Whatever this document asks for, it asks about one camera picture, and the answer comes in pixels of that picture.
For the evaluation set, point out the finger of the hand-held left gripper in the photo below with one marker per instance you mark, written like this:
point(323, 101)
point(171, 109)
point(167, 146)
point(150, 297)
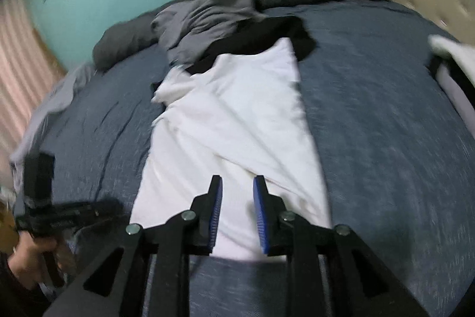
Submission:
point(107, 211)

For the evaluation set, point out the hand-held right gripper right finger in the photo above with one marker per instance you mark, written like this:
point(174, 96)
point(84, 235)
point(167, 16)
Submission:
point(259, 216)

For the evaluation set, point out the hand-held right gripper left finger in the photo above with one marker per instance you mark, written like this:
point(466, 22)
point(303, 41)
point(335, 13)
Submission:
point(216, 213)

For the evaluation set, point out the white polo shirt black trim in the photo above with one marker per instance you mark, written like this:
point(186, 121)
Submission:
point(237, 116)

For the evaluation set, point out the person's left forearm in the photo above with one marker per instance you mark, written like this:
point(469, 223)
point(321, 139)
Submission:
point(15, 298)

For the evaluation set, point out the person's left hand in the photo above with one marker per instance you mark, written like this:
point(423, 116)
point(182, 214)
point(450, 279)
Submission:
point(33, 257)

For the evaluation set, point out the light grey blanket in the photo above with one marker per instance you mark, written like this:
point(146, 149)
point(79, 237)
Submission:
point(55, 101)

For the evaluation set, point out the pink striped curtain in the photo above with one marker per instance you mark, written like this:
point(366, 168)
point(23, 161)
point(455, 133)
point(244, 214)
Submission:
point(18, 72)

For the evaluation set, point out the bed with blue sheet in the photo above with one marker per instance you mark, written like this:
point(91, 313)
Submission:
point(371, 116)

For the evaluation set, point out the black garment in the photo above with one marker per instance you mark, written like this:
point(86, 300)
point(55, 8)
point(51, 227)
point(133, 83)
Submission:
point(267, 34)

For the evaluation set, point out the grey garment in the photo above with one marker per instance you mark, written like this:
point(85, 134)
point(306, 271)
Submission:
point(200, 23)

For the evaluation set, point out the wooden window frame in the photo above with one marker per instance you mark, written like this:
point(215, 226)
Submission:
point(50, 53)

